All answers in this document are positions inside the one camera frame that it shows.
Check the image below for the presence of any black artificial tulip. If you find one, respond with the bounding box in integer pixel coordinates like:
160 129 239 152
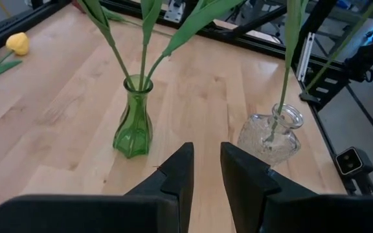
304 0 373 94
264 0 310 143

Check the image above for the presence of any yellow artificial tulip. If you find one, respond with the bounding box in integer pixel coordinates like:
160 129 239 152
0 31 30 85
137 0 164 91

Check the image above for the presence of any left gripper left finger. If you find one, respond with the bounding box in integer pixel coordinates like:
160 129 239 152
0 141 196 233

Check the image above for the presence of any clear glass vase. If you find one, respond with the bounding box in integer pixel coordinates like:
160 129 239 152
237 103 304 168

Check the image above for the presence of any green glass vase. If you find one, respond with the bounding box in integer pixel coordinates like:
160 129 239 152
112 74 155 159

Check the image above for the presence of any dark red artificial tulip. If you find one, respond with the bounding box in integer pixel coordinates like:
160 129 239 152
71 0 174 35

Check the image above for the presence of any peach artificial tulip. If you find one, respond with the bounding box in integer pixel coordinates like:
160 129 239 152
76 0 135 91
142 0 245 91

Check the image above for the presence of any black stereo camera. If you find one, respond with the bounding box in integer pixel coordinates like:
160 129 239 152
334 146 373 195

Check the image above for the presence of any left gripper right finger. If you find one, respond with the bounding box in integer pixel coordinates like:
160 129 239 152
220 141 373 233

